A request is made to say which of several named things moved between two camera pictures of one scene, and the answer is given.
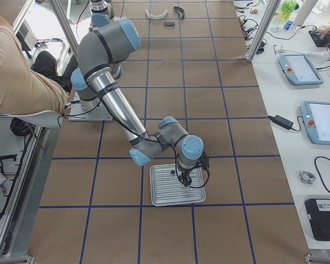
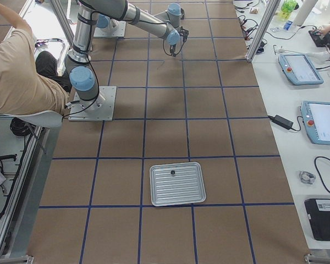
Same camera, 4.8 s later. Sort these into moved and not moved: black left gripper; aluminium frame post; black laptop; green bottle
Moved: black left gripper
Not moved: black laptop; green bottle; aluminium frame post
